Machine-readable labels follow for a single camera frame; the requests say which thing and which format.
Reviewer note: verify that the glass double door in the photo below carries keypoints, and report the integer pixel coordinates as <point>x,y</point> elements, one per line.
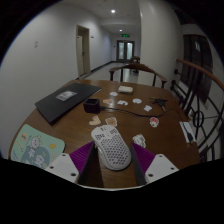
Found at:
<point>125,50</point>

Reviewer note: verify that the white round sticker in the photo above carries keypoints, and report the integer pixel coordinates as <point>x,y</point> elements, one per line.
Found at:
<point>113,94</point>

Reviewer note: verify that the dark barred window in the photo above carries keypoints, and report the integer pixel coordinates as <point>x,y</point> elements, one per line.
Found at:
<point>196,60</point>

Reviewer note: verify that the green exit sign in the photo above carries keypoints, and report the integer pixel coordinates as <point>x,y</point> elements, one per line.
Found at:
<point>125,35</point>

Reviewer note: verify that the white cloud-shaped sticker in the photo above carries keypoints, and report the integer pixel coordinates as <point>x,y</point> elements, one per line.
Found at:
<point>137,100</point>

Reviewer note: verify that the white perforated computer mouse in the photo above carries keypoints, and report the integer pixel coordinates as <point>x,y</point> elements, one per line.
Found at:
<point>111,148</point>

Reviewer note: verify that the black railing with wooden handrail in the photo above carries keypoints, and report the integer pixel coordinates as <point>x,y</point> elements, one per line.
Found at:
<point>200,70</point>

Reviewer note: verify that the small white flat box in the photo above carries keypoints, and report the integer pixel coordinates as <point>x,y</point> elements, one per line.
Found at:
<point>125,89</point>

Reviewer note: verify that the white curved sticker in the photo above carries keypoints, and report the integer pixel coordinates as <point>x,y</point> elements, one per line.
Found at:
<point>122,103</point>

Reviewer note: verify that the beige side door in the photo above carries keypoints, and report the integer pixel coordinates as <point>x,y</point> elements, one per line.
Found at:
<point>80,53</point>

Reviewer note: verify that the red and white sticker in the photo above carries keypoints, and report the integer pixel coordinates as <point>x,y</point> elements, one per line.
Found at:
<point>154,122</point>

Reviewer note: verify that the white angular sticker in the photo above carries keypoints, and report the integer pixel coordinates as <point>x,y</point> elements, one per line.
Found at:
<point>147,108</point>

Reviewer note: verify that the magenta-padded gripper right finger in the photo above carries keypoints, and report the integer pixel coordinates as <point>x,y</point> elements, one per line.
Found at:
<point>160,166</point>

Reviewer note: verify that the white and black card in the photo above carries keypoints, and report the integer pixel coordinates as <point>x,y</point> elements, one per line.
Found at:
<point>186,131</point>

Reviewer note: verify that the dark bunch of keys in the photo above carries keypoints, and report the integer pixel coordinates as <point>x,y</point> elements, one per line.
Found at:
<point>159,101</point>

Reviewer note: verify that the brown wooden armchair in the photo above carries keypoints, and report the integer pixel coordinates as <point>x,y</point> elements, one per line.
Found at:
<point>138,66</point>

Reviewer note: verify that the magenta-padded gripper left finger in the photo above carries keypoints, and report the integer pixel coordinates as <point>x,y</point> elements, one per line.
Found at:
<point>65,165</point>

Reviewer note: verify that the white wall switch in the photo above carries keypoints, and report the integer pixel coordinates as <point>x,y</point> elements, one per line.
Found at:
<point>36,44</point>

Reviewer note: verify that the tan bear sticker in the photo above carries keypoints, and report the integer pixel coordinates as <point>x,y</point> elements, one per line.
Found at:
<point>95,121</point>

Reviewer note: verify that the ceiling lights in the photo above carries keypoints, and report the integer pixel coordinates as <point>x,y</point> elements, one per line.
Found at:
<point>113,11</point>

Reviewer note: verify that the orange and white square sticker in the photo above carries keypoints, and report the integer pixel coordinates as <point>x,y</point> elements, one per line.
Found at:
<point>111,121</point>

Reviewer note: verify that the distant wooden chair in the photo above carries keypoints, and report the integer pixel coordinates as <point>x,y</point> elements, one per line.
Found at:
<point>135,59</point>

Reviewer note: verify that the black closed laptop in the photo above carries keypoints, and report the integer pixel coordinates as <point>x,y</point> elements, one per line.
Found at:
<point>65,100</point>

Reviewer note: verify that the green cartoon-print mouse pad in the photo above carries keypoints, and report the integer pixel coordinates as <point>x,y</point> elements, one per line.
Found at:
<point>35,146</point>

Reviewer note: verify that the white and grey sticker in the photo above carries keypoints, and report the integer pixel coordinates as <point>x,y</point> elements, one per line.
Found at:
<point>139,140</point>

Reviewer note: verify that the small black box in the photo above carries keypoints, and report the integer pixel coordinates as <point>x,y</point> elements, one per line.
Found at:
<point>91,106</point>

